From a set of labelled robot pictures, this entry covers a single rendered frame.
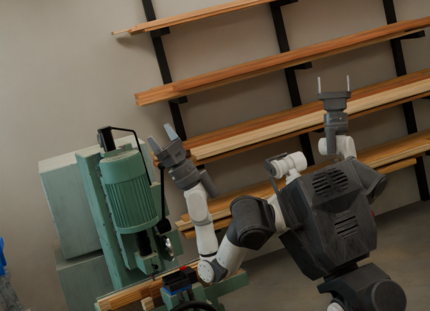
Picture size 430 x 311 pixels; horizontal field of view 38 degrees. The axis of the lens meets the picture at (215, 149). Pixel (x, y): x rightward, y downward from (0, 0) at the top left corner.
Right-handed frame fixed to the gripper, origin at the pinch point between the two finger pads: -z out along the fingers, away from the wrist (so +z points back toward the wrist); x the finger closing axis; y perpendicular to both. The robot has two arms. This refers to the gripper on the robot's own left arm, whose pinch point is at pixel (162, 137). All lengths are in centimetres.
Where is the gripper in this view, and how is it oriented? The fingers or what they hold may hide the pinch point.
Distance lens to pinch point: 213.5
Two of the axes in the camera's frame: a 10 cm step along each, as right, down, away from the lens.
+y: 7.2, -3.3, -6.0
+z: 5.1, 8.4, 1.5
